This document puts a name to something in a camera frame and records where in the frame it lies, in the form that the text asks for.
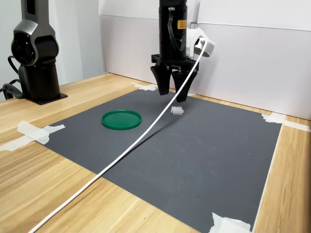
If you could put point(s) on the small white plastic terminal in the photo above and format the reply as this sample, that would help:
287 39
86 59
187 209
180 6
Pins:
177 111

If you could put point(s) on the round green lid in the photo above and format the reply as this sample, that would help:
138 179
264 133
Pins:
121 120

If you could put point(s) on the white partition panel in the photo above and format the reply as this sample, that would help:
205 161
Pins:
250 72
126 48

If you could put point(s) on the dark grey mat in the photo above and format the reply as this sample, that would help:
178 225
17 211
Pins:
194 157

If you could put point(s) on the white camera box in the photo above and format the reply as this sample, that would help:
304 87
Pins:
209 47

